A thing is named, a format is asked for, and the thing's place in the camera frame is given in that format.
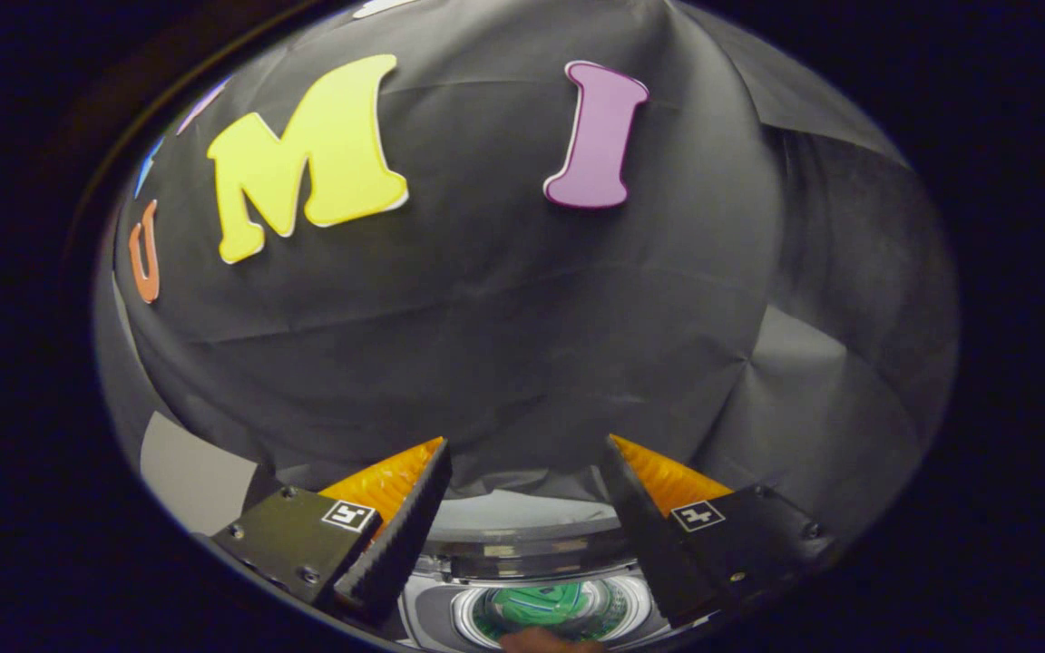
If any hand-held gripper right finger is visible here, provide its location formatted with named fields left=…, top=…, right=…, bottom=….
left=597, top=434, right=836, bottom=629

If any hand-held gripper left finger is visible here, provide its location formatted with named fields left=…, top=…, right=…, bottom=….
left=205, top=436, right=454, bottom=629

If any grey washing machine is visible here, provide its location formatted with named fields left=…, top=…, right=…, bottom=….
left=391, top=490, right=673, bottom=652

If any green polo shirt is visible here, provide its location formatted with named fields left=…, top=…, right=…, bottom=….
left=489, top=583, right=616, bottom=638

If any dark washing machine lid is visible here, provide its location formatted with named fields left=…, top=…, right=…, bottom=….
left=412, top=492, right=646, bottom=583

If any grey cardboard box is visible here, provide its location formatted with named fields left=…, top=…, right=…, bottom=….
left=139, top=411, right=262, bottom=538

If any black backdrop cloth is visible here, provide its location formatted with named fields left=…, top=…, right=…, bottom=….
left=92, top=0, right=959, bottom=545

